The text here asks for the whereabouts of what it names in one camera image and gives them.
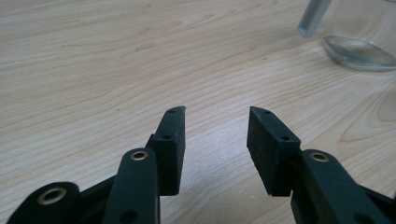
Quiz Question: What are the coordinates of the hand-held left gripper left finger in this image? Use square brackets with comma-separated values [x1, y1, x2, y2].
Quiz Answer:
[101, 105, 187, 224]

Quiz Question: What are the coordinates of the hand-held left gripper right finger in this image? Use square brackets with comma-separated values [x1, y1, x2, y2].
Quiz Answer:
[246, 105, 391, 224]

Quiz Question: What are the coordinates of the clear glass pitcher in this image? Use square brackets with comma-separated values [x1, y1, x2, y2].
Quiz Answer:
[297, 0, 396, 73]

